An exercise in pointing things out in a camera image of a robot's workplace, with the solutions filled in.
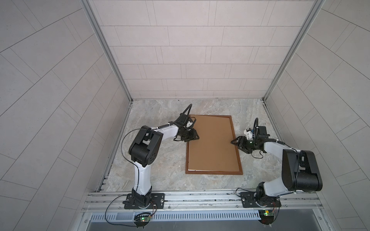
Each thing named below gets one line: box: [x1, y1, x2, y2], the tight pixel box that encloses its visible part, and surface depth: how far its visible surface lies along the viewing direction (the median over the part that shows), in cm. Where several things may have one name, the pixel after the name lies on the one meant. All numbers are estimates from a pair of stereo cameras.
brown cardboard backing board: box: [188, 116, 240, 171], surface depth 91 cm
